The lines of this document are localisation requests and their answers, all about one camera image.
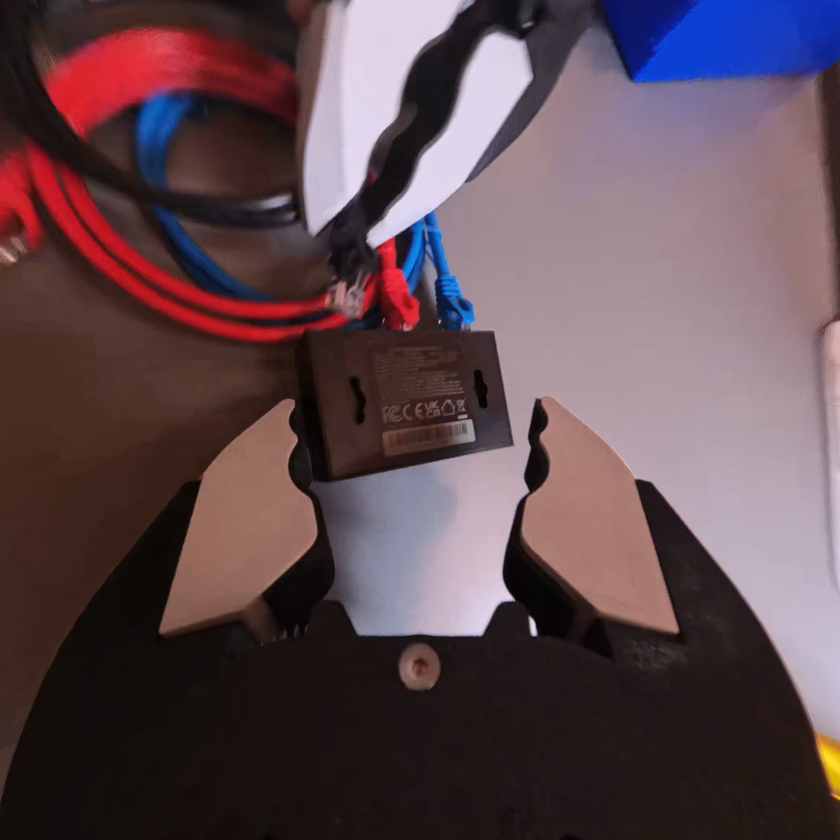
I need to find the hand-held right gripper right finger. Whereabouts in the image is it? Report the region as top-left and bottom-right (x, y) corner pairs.
(503, 396), (681, 644)

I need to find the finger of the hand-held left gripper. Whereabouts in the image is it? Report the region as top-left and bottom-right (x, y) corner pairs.
(364, 26), (595, 250)
(294, 0), (487, 263)

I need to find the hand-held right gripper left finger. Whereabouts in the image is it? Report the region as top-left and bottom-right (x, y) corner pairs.
(159, 398), (336, 644)

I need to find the black network switch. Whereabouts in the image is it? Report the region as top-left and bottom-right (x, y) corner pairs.
(295, 328), (516, 483)

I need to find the black ethernet cable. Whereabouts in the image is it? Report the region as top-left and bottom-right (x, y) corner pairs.
(0, 0), (382, 322)

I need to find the blue ethernet cable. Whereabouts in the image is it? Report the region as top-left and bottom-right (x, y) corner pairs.
(134, 92), (475, 332)

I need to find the red ethernet cable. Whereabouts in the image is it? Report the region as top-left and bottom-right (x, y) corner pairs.
(0, 29), (421, 345)

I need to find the large yellow plastic bin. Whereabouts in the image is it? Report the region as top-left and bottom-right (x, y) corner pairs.
(814, 731), (840, 802)

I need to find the blue box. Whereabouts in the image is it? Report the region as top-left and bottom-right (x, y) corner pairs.
(600, 0), (840, 85)

